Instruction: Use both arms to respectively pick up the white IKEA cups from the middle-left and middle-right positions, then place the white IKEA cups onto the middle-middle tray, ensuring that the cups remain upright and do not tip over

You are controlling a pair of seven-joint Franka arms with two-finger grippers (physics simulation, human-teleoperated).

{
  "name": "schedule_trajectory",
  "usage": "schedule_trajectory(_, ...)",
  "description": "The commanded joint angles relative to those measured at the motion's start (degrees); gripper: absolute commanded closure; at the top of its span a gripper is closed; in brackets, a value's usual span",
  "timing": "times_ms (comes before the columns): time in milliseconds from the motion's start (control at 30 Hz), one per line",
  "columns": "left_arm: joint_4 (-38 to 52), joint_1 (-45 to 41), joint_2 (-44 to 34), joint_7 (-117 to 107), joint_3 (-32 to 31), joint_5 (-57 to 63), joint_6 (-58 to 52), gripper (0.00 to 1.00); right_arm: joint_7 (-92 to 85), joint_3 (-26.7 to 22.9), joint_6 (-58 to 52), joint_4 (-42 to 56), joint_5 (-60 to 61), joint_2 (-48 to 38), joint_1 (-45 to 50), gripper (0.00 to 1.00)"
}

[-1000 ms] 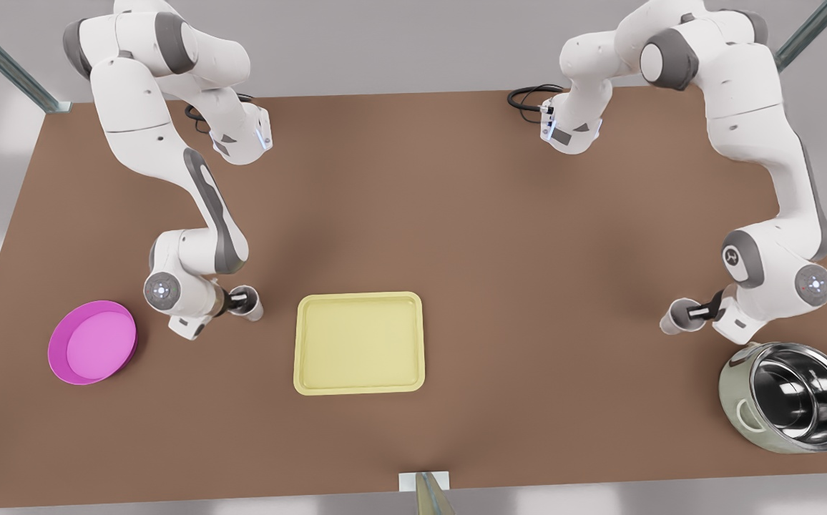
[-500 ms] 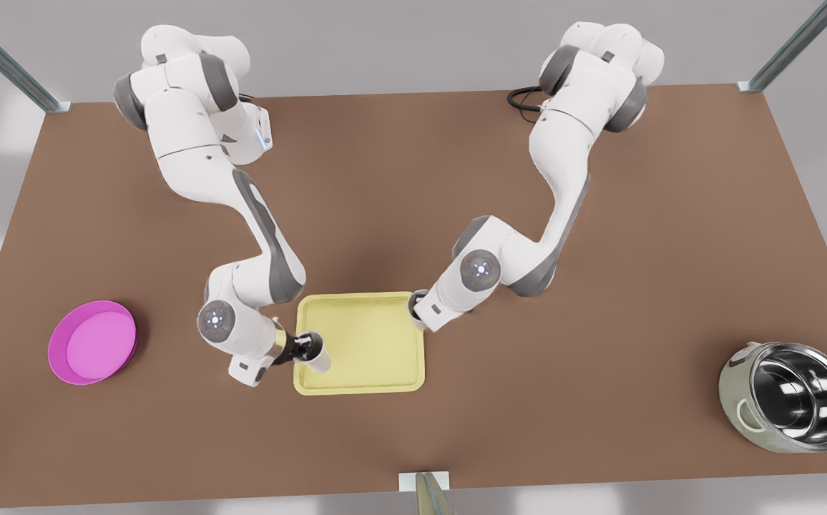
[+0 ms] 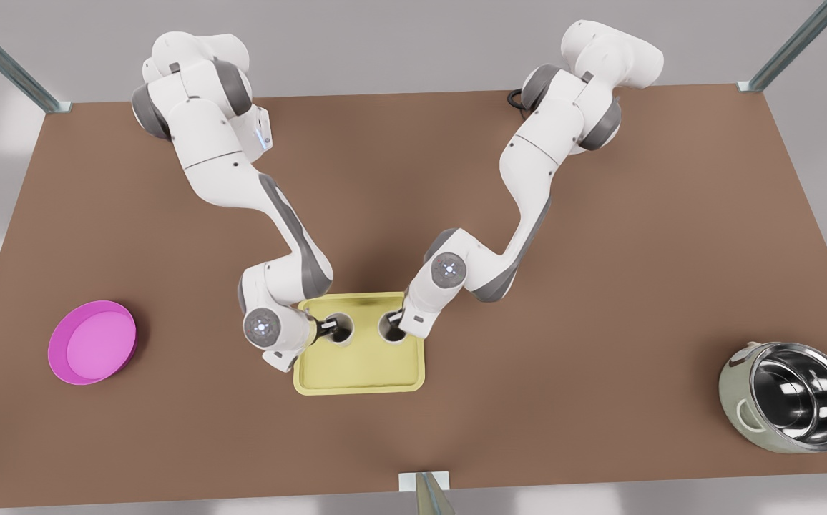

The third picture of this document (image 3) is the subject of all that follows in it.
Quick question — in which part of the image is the pale green steel-lined pot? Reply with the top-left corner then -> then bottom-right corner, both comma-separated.
718,340 -> 827,455

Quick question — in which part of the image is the yellow rectangular tray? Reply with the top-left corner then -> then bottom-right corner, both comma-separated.
293,291 -> 427,396

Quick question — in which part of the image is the pink round bowl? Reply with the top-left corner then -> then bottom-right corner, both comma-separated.
47,300 -> 140,386

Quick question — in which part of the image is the silver frame post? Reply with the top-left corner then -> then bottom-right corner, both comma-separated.
0,6 -> 72,114
398,471 -> 451,515
737,0 -> 827,94

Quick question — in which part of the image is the white IKEA cup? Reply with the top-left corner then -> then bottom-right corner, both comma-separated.
323,313 -> 356,348
377,311 -> 409,346

